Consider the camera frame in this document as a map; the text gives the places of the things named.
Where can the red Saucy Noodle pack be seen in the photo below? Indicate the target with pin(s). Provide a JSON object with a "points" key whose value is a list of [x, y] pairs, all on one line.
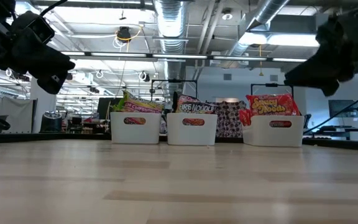
{"points": [[245, 117], [272, 105]]}

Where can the black white patterned fabric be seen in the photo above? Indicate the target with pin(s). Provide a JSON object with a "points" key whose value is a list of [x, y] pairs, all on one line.
{"points": [[228, 121]]}

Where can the grey wall vent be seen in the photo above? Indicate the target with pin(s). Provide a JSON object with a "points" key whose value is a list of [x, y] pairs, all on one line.
{"points": [[227, 76], [273, 78]]}

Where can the fluorescent ceiling light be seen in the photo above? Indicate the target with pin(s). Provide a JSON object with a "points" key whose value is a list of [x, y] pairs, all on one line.
{"points": [[291, 40]]}

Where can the black monitor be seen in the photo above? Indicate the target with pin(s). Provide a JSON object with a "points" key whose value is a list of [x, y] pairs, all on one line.
{"points": [[104, 107]]}

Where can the black Fire Noodle pack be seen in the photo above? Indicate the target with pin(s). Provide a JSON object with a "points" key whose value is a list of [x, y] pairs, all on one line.
{"points": [[197, 108], [186, 99]]}

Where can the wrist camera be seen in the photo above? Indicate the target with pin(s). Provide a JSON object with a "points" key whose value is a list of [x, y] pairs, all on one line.
{"points": [[332, 34], [40, 29]]}

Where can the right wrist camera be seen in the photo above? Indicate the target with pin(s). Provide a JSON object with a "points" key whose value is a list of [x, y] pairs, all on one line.
{"points": [[332, 34]]}

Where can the silver ventilation duct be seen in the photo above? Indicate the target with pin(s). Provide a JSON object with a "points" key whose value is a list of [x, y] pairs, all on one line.
{"points": [[266, 12], [171, 25]]}

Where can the black round bin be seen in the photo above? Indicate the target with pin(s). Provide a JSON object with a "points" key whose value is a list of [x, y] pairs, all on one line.
{"points": [[51, 123]]}

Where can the white partition curtain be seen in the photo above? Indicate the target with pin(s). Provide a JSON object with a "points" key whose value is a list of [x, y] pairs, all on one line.
{"points": [[8, 115]]}

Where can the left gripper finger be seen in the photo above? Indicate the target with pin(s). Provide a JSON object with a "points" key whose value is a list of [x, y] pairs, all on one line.
{"points": [[57, 63], [51, 85]]}

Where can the dark monitor screen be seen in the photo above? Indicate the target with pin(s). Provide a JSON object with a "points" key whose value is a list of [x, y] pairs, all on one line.
{"points": [[340, 108]]}

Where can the black aluminium table frame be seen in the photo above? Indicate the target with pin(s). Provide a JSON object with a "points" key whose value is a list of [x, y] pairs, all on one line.
{"points": [[57, 137]]}

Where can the round ceiling fixture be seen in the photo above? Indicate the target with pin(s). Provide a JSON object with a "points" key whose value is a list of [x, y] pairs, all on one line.
{"points": [[227, 15]]}

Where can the black desk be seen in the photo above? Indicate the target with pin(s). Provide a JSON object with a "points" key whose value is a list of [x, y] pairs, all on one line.
{"points": [[334, 128]]}

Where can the overhead LED light bar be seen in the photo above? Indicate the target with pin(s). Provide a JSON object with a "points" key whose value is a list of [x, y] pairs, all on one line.
{"points": [[182, 56]]}

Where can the white plastic bin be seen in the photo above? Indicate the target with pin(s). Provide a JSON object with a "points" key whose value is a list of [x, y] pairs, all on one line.
{"points": [[275, 137], [191, 135], [135, 133]]}

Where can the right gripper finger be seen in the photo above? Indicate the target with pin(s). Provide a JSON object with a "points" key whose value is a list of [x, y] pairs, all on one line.
{"points": [[322, 71], [331, 89]]}

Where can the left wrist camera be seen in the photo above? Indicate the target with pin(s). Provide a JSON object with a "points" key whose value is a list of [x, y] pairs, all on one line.
{"points": [[40, 29]]}

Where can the black overhead camera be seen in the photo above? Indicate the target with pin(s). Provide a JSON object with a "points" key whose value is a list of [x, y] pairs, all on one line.
{"points": [[123, 33]]}

